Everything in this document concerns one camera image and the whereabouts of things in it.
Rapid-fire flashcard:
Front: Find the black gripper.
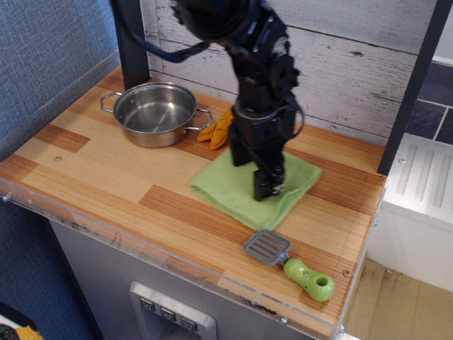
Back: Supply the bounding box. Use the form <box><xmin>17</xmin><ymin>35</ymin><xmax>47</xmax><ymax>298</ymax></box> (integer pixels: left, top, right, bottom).
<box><xmin>229</xmin><ymin>101</ymin><xmax>304</xmax><ymax>201</ymax></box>

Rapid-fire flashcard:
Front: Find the green cloth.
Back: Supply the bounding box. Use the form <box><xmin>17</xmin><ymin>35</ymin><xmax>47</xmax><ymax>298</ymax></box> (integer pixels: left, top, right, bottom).
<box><xmin>188</xmin><ymin>147</ymin><xmax>323</xmax><ymax>233</ymax></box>

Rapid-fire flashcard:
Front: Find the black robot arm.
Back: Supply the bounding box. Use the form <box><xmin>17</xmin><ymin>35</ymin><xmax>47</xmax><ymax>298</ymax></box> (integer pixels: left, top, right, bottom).
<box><xmin>171</xmin><ymin>1</ymin><xmax>304</xmax><ymax>201</ymax></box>

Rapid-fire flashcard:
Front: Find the stainless steel pot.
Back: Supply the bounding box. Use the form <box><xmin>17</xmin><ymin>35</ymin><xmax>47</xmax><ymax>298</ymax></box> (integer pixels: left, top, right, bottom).
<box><xmin>100</xmin><ymin>82</ymin><xmax>214</xmax><ymax>148</ymax></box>

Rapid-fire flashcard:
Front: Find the white grooved cabinet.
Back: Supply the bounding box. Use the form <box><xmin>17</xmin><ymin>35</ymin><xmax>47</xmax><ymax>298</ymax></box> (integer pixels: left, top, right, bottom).
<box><xmin>367</xmin><ymin>134</ymin><xmax>452</xmax><ymax>290</ymax></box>

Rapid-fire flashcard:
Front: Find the silver dispenser button panel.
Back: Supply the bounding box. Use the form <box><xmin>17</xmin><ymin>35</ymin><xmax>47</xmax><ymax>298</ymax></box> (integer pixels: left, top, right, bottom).
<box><xmin>130</xmin><ymin>281</ymin><xmax>217</xmax><ymax>339</ymax></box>

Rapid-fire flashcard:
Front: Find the yellow object bottom left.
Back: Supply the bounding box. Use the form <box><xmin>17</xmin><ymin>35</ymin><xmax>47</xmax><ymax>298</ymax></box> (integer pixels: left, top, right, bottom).
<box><xmin>15</xmin><ymin>326</ymin><xmax>44</xmax><ymax>340</ymax></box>

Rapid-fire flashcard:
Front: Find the grey spatula green handle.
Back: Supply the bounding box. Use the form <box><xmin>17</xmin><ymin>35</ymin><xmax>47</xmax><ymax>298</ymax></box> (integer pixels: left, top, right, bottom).
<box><xmin>243</xmin><ymin>229</ymin><xmax>335</xmax><ymax>302</ymax></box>

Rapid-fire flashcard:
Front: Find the black braided cable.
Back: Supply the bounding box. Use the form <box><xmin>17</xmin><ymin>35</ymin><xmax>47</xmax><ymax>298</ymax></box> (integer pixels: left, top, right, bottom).
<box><xmin>122</xmin><ymin>21</ymin><xmax>212</xmax><ymax>64</ymax></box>

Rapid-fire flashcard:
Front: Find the black left frame post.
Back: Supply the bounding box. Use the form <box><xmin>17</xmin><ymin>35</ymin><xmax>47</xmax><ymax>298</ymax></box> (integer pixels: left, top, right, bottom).
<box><xmin>111</xmin><ymin>0</ymin><xmax>150</xmax><ymax>90</ymax></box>

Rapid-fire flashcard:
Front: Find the black frame post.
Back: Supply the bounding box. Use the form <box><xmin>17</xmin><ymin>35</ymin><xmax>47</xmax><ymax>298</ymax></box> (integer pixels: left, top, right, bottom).
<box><xmin>377</xmin><ymin>0</ymin><xmax>452</xmax><ymax>176</ymax></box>
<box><xmin>111</xmin><ymin>0</ymin><xmax>150</xmax><ymax>90</ymax></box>

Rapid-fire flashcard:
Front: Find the black right frame post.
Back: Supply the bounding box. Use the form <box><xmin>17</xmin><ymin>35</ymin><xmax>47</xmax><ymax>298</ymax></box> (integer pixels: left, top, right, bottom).
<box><xmin>377</xmin><ymin>0</ymin><xmax>452</xmax><ymax>176</ymax></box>

